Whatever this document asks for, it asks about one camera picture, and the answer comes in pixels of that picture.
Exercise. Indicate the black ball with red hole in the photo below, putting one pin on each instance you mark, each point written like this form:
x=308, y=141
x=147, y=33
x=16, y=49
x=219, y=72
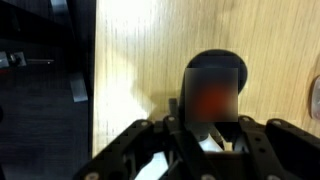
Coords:
x=213, y=61

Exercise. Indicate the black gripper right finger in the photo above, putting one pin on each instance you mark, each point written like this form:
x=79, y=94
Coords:
x=283, y=150

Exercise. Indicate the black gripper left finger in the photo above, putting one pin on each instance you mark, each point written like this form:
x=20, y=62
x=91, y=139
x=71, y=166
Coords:
x=146, y=150

